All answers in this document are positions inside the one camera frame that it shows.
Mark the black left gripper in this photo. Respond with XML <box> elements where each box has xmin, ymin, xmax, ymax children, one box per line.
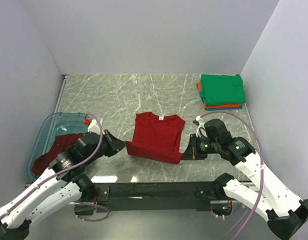
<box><xmin>84</xmin><ymin>128</ymin><xmax>128</xmax><ymax>165</ymax></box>

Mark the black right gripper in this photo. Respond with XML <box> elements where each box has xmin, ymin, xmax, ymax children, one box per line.
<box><xmin>180</xmin><ymin>133</ymin><xmax>220</xmax><ymax>160</ymax></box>

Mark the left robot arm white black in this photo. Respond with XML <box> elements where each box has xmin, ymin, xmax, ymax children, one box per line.
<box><xmin>0</xmin><ymin>130</ymin><xmax>127</xmax><ymax>240</ymax></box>

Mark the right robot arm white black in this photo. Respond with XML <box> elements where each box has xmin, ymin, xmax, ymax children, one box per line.
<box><xmin>181</xmin><ymin>116</ymin><xmax>308</xmax><ymax>240</ymax></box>

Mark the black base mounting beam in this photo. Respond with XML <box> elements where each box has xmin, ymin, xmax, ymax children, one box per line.
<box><xmin>81</xmin><ymin>181</ymin><xmax>228</xmax><ymax>212</ymax></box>

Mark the dark red t shirt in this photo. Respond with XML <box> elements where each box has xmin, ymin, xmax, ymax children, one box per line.
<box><xmin>31</xmin><ymin>133</ymin><xmax>83</xmax><ymax>176</ymax></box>

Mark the clear blue plastic bin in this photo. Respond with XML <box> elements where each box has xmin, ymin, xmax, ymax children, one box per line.
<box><xmin>26</xmin><ymin>112</ymin><xmax>88</xmax><ymax>182</ymax></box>

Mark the folded blue t shirt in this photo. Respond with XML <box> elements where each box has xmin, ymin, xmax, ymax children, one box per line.
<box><xmin>196</xmin><ymin>82</ymin><xmax>246</xmax><ymax>111</ymax></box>

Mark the folded green t shirt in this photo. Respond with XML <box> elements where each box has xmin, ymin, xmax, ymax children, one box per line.
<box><xmin>198</xmin><ymin>74</ymin><xmax>246</xmax><ymax>106</ymax></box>

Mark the folded orange t shirt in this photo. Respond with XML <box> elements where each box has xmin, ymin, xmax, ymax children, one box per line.
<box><xmin>196</xmin><ymin>81</ymin><xmax>241</xmax><ymax>110</ymax></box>

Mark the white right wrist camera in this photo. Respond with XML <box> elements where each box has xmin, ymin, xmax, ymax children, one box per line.
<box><xmin>193</xmin><ymin>116</ymin><xmax>208</xmax><ymax>137</ymax></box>

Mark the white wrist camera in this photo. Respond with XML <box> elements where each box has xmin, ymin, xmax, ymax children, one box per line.
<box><xmin>84</xmin><ymin>118</ymin><xmax>101</xmax><ymax>134</ymax></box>
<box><xmin>193</xmin><ymin>116</ymin><xmax>208</xmax><ymax>137</ymax></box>

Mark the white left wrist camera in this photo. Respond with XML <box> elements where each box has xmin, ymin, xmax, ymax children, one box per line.
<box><xmin>84</xmin><ymin>118</ymin><xmax>101</xmax><ymax>134</ymax></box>

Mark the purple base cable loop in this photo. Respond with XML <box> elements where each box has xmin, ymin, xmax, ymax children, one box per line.
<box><xmin>76</xmin><ymin>201</ymin><xmax>113</xmax><ymax>223</ymax></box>

